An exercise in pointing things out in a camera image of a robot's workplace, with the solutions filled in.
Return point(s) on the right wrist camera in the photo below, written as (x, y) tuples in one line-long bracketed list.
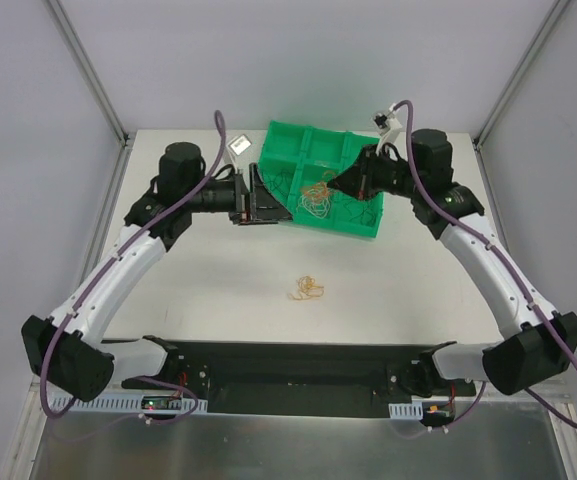
[(387, 125)]

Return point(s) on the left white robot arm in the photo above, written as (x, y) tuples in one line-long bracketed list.
[(66, 349)]

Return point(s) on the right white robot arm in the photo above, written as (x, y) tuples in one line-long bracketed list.
[(536, 337)]

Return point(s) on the right white cable duct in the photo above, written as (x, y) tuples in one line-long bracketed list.
[(406, 411)]

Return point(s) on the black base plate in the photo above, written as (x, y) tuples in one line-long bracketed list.
[(292, 379)]

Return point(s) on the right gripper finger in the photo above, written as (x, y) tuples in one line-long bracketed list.
[(356, 170), (349, 187)]

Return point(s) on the left aluminium post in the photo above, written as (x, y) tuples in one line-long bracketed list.
[(86, 68)]

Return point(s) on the right aluminium post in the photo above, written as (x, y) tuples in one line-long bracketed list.
[(554, 16)]

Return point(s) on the aluminium frame rail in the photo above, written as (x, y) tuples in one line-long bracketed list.
[(554, 389)]

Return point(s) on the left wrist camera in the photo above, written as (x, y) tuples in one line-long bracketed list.
[(235, 148)]

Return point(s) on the white cable duct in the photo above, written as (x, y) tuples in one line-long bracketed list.
[(406, 411), (140, 403)]

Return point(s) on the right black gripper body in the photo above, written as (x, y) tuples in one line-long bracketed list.
[(364, 173)]

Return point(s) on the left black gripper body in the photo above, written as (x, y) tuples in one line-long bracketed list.
[(243, 195)]

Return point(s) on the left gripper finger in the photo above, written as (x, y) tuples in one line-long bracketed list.
[(261, 199), (269, 215)]

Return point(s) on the left white cable duct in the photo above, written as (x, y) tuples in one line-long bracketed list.
[(140, 403)]

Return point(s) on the aluminium post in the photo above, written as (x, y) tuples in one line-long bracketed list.
[(86, 68), (554, 16)]

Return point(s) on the green compartment tray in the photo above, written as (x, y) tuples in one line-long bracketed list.
[(297, 161)]

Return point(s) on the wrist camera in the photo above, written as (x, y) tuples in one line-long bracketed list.
[(387, 125), (235, 148)]

